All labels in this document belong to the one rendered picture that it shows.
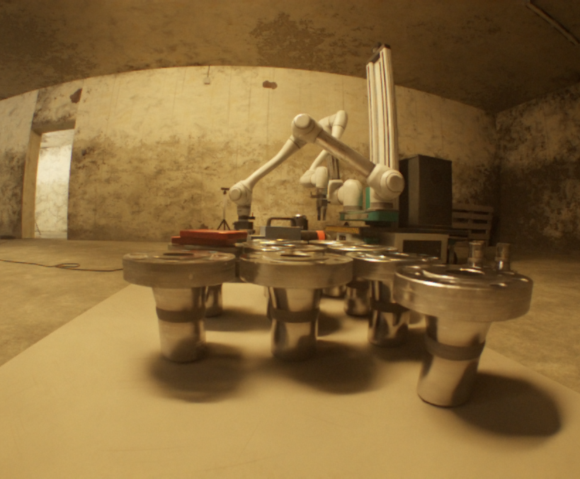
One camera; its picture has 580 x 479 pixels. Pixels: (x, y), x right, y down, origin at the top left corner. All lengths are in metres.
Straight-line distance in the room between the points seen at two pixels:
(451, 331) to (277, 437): 0.32
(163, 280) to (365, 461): 0.45
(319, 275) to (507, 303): 0.34
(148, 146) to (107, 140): 0.80
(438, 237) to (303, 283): 1.60
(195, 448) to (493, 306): 0.46
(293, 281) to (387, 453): 0.34
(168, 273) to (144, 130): 4.53
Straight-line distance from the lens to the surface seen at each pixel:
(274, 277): 0.55
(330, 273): 0.57
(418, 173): 2.08
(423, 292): 0.43
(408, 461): 0.46
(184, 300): 0.63
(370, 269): 0.67
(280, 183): 4.49
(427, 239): 2.01
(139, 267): 0.58
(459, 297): 0.42
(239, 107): 4.80
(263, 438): 0.47
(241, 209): 1.84
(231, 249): 0.90
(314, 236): 1.67
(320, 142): 1.70
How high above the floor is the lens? 0.33
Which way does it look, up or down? 3 degrees down
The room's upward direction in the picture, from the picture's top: 1 degrees clockwise
